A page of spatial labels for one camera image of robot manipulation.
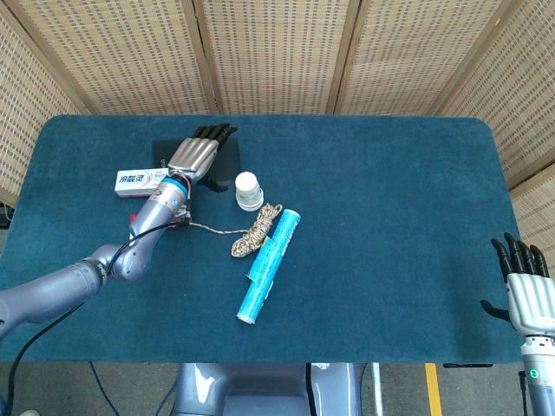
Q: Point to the white table leg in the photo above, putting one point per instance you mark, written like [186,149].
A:
[376,390]

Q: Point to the dark teal table cloth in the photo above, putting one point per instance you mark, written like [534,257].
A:
[368,238]

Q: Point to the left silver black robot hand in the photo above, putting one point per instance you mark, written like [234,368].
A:
[193,158]

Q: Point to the woven bamboo folding screen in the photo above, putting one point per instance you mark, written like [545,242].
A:
[277,52]

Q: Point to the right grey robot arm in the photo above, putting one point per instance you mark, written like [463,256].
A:
[539,377]

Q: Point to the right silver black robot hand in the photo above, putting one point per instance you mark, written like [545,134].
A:
[531,303]

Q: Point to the white pink toothpaste box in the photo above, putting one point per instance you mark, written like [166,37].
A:
[134,183]

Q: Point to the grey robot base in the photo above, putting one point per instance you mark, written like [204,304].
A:
[260,390]

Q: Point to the black flat pouch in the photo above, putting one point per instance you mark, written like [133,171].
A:
[230,164]

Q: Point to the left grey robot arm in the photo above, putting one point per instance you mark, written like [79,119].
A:
[152,212]

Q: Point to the white cup green fern print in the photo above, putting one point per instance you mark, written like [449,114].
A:
[246,182]

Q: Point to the blue plastic wrap roll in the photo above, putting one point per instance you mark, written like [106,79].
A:
[271,260]

